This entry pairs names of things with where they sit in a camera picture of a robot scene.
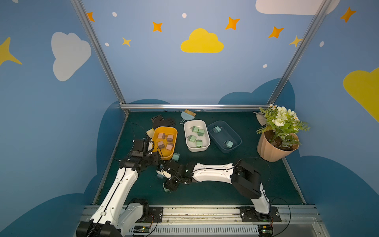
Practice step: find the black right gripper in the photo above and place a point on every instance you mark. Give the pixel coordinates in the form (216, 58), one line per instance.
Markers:
(172, 177)

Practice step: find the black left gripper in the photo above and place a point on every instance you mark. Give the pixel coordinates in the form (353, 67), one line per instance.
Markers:
(152, 158)

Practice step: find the pink plug cluster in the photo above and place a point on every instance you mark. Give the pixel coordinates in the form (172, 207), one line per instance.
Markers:
(161, 144)

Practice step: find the blue plug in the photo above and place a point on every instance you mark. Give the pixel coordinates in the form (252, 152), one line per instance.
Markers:
(217, 129)
(176, 157)
(229, 144)

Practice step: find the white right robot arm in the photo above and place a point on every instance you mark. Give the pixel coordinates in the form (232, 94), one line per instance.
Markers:
(243, 176)

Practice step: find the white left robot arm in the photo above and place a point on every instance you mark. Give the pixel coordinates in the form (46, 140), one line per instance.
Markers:
(110, 220)

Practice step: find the yellow storage box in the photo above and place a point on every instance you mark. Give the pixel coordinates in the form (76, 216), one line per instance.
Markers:
(167, 155)

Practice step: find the white storage box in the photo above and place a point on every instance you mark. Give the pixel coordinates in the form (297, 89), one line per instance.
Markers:
(205, 139)

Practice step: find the transparent blue storage box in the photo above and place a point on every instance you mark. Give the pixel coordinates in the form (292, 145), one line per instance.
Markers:
(227, 133)

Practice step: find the black rubber glove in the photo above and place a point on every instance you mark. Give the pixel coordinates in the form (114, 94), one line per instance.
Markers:
(159, 121)

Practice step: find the light blue dustpan brush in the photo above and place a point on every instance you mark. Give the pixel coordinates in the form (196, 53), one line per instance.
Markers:
(187, 115)

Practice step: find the pink ribbed flower pot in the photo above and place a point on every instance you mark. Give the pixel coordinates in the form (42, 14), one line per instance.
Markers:
(270, 153)

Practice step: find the artificial green white plant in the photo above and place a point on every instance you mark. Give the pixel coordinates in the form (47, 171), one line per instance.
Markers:
(280, 127)

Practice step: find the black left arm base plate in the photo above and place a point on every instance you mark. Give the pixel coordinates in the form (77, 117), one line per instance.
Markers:
(154, 214)

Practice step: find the aluminium frame rail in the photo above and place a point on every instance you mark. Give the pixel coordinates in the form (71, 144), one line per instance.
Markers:
(194, 106)

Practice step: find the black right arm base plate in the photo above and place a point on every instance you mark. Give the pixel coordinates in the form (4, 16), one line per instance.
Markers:
(249, 214)

